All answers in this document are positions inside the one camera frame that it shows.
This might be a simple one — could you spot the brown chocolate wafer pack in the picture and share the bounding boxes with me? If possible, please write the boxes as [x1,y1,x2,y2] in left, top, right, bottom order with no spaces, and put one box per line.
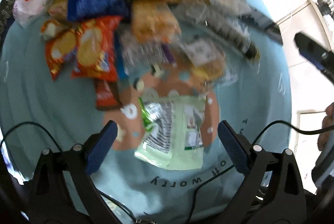
[95,79,122,111]

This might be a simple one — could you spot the person right hand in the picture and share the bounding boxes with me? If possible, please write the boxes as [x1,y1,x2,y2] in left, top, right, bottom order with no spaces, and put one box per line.
[318,103,333,151]

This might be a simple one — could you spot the light blue tablecloth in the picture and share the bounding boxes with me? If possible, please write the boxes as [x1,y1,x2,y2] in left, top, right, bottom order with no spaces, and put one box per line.
[1,16,292,223]

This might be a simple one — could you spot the red cracker pack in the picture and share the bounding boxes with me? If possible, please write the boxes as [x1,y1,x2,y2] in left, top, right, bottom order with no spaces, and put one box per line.
[71,16,122,83]
[45,29,77,80]

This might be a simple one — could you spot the orange white triangle snack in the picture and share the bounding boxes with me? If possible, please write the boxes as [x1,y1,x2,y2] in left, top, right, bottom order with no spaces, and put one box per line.
[40,19,69,41]

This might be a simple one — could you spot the orange bread clear pack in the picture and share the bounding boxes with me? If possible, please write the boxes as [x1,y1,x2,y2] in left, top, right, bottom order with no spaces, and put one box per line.
[131,0,181,43]

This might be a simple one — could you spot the white blue label pack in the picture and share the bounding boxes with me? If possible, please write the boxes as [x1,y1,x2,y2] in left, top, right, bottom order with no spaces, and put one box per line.
[181,37,226,82]

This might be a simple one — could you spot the round bun clear pack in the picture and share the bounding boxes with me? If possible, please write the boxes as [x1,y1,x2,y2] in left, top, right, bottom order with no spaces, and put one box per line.
[47,0,68,20]

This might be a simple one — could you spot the light green snack pouch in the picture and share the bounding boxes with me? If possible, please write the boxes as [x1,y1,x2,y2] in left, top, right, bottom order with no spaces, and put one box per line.
[134,95,206,171]

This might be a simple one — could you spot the black cable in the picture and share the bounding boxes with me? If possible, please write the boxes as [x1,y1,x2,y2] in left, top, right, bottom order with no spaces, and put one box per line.
[187,120,334,224]

